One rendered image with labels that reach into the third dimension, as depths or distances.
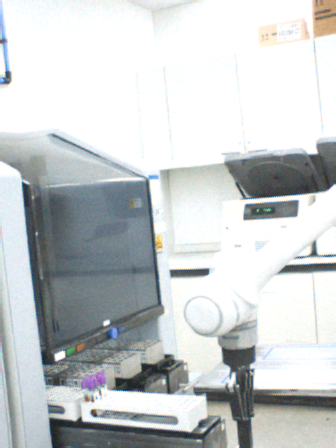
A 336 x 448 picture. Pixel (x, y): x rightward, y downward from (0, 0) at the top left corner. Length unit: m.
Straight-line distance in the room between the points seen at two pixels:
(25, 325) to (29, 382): 0.14
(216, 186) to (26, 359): 3.17
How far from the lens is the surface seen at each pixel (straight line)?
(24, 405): 1.56
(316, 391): 1.69
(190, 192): 4.62
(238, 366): 1.40
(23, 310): 1.54
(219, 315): 1.16
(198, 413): 1.51
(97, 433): 1.59
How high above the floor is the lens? 1.35
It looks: 3 degrees down
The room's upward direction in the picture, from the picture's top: 6 degrees counter-clockwise
